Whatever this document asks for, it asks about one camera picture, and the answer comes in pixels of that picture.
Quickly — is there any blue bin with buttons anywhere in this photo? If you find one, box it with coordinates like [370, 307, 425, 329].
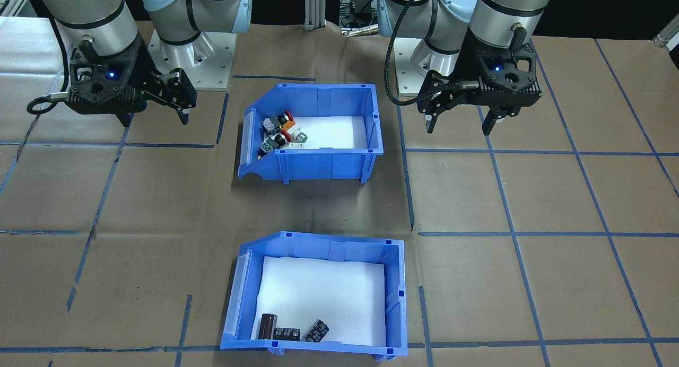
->
[237, 83, 384, 185]

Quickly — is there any blue bin with capacitors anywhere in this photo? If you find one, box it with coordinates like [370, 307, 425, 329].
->
[220, 231, 409, 362]

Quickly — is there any white square base plate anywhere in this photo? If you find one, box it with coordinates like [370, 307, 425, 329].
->
[395, 36, 470, 97]
[147, 32, 238, 91]

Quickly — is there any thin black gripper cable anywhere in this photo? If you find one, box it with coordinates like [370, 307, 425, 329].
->
[27, 17, 73, 116]

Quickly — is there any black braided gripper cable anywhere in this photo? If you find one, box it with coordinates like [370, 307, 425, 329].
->
[384, 0, 481, 107]

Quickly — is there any aluminium profile post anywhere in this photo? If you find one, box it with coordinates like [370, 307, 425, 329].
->
[304, 0, 326, 32]

